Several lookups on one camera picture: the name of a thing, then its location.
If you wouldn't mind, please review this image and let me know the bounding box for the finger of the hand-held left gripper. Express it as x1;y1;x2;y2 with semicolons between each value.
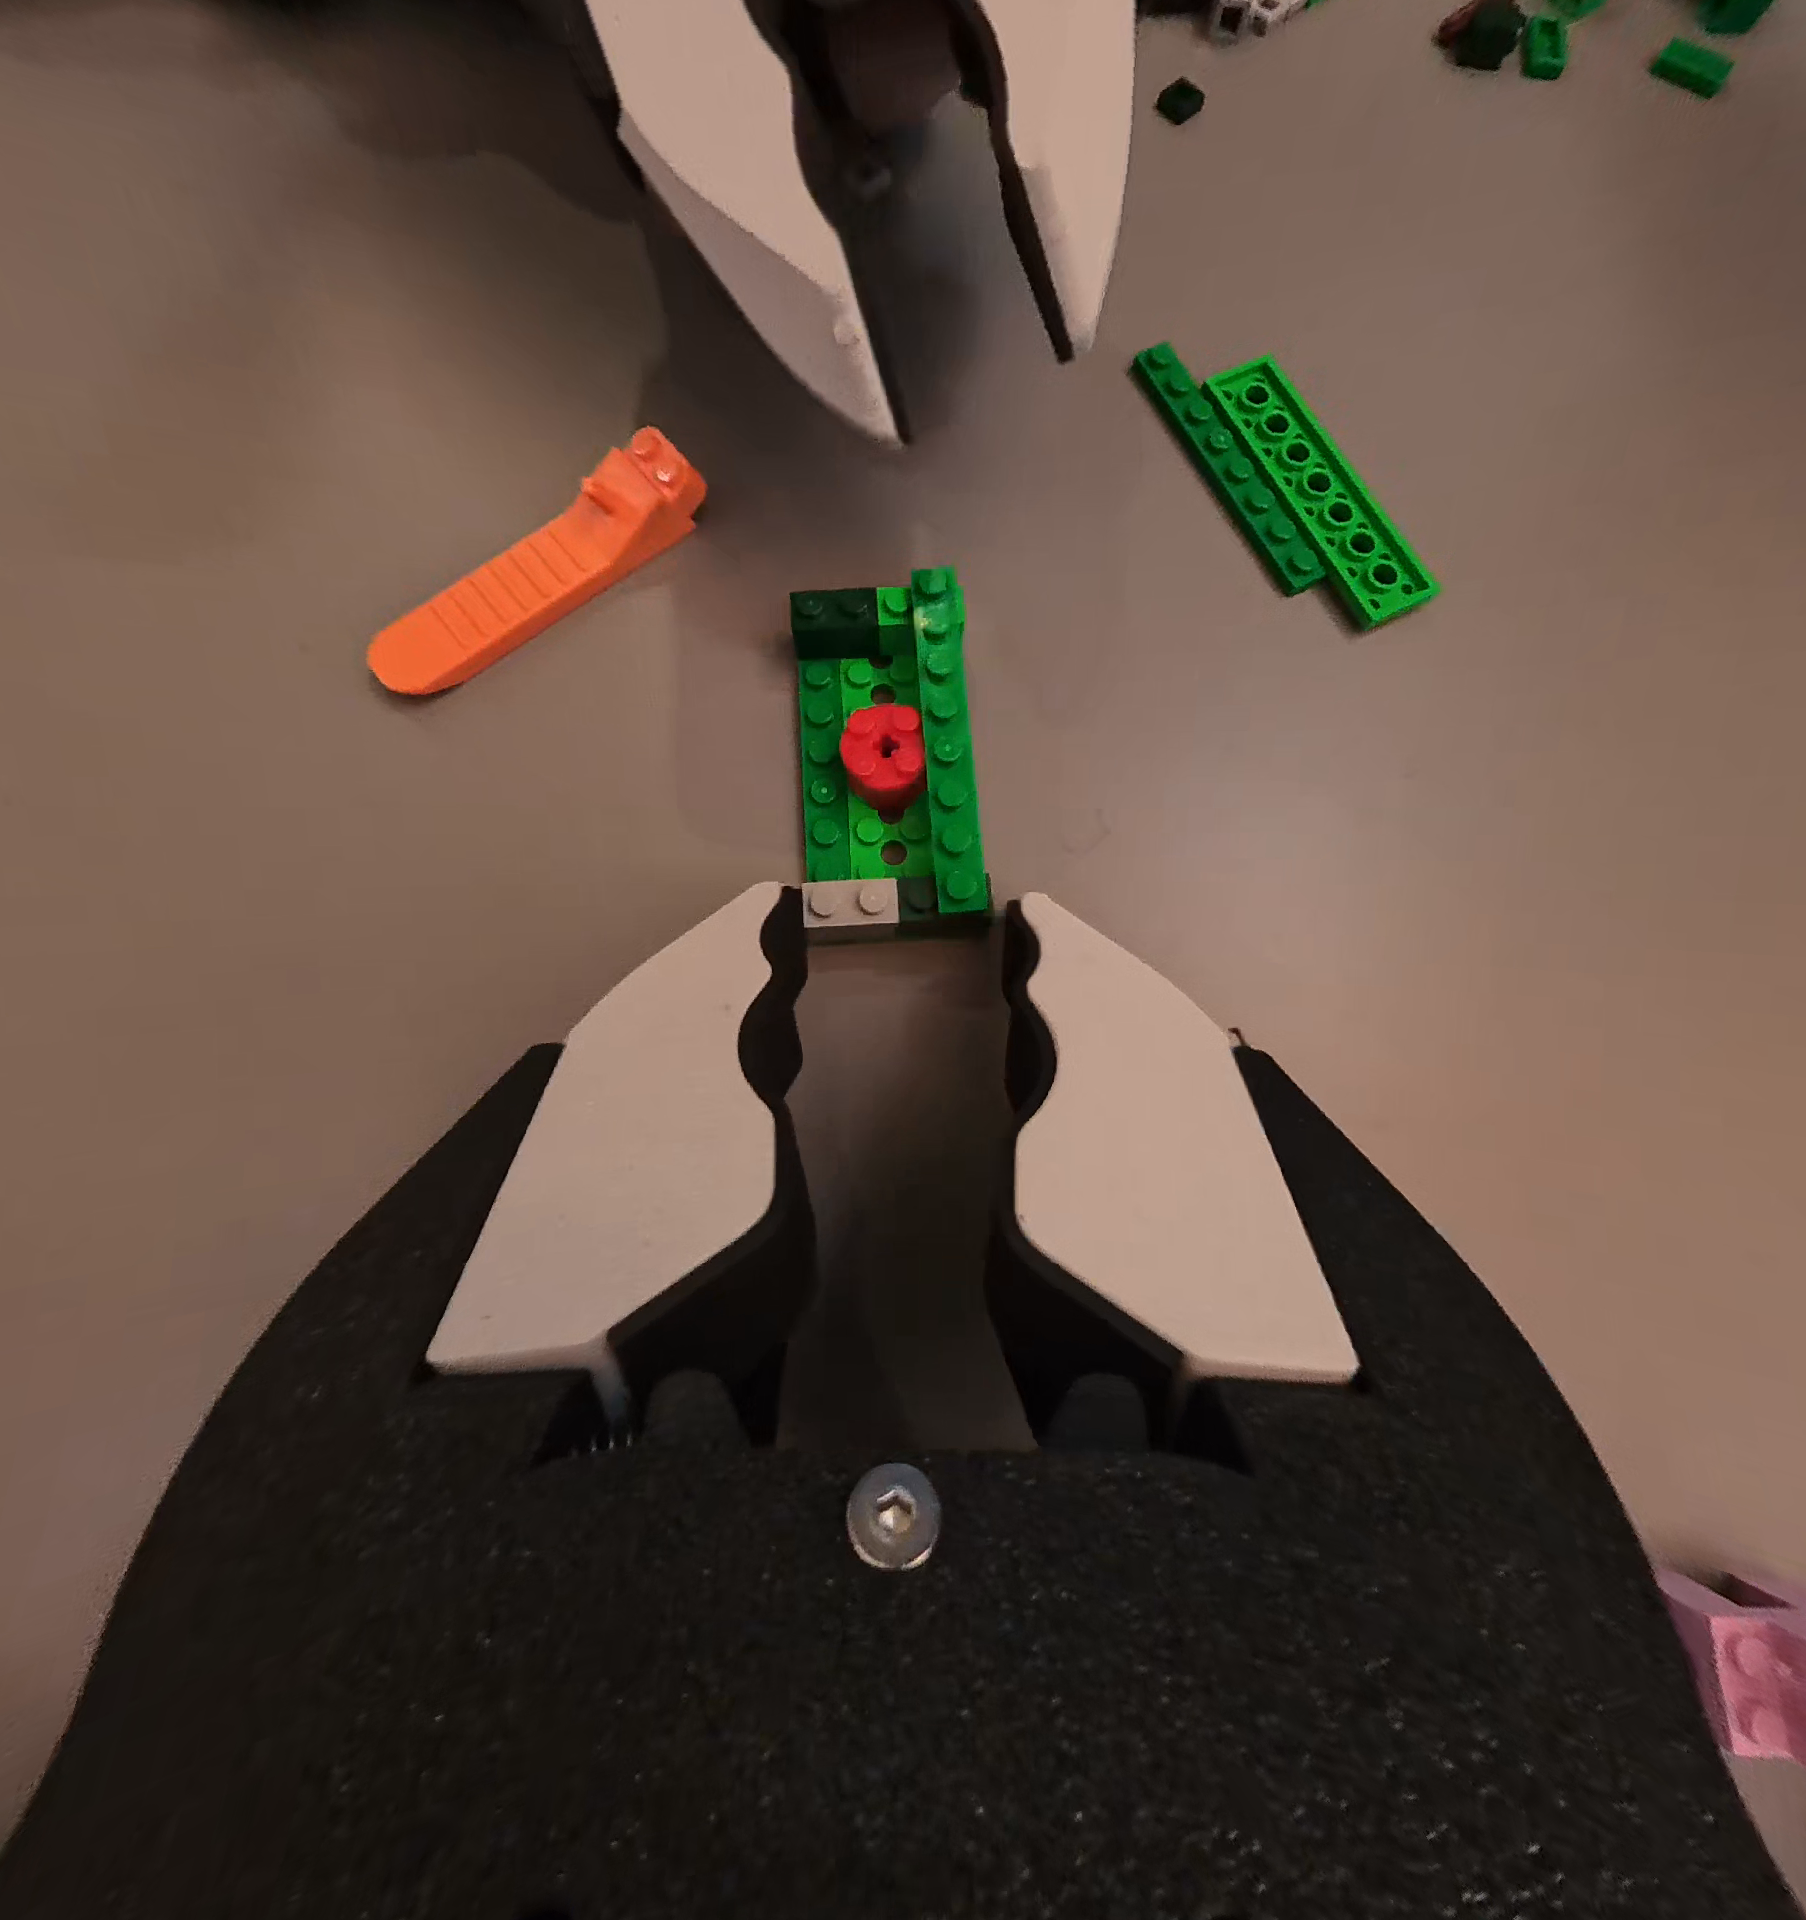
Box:
580;0;912;444
968;0;1141;367

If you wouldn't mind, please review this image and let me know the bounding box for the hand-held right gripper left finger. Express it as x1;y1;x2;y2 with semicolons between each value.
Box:
426;884;818;1449

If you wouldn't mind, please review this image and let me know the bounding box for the narrow green lego plate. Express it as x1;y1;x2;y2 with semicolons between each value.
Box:
912;567;989;916
1133;342;1327;595

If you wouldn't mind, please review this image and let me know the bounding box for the orange brick separator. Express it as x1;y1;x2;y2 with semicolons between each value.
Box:
366;425;712;697

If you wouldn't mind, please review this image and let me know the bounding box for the pile of lego pieces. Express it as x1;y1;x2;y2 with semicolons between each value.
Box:
1434;0;1779;98

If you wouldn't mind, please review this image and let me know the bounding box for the pink lego pig figure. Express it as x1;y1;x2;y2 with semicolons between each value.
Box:
1655;1565;1806;1784

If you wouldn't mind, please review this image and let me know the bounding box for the green lego assembly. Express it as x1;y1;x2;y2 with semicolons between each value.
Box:
789;564;998;948

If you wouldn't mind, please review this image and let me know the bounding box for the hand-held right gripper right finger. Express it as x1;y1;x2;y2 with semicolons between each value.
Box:
985;895;1362;1449

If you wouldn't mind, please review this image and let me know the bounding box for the green lego plate with holes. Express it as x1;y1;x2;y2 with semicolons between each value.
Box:
1200;355;1440;633

